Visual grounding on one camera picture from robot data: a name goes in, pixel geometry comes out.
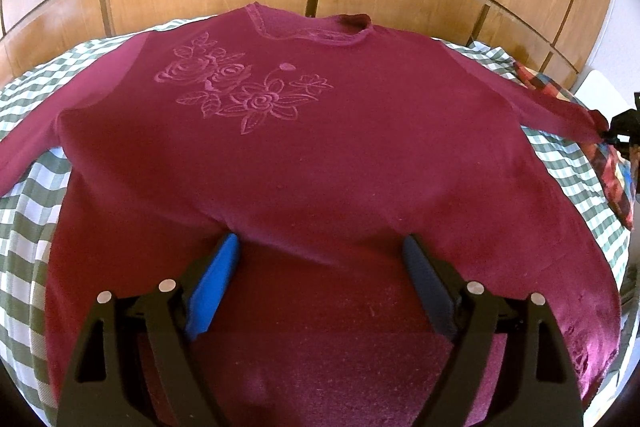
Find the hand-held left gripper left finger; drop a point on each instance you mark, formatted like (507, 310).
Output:
(216, 287)

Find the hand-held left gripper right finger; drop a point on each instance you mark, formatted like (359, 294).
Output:
(431, 289)

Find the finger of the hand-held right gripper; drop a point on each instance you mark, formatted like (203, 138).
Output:
(622, 127)

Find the maroon embroidered sweater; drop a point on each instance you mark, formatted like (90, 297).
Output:
(320, 157)

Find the colourful patchwork cloth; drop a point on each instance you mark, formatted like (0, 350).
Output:
(617, 187)

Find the green white checked bedspread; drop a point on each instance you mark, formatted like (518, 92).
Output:
(30, 227)

